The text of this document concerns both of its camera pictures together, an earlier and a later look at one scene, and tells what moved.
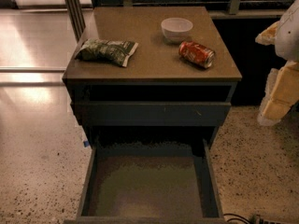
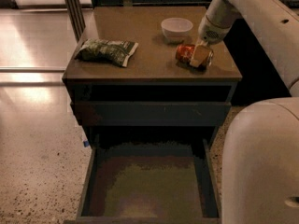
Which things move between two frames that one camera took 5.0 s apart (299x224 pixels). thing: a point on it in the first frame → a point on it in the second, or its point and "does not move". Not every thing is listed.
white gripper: [288, 36] → [209, 32]
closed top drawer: [151, 114] does not move
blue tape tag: [86, 143] does not move
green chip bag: [112, 52] does not move
